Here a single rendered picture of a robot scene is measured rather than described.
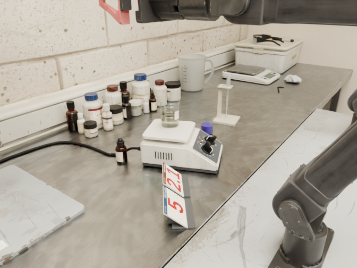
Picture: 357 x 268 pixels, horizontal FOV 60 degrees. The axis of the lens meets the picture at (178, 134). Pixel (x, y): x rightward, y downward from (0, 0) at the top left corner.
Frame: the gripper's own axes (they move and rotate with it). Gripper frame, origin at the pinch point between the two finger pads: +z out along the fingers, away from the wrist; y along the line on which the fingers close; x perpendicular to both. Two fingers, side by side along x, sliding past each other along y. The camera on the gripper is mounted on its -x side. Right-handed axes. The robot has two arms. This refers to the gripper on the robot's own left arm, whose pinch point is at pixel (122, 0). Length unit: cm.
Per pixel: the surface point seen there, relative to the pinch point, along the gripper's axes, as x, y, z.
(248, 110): 40, -62, 0
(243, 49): 28, -121, 32
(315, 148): 41, -44, -29
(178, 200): 38.8, 0.6, -12.6
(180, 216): 38.9, 4.4, -15.7
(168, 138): 31.5, -10.3, -1.5
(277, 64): 35, -123, 12
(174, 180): 38.3, -4.3, -7.7
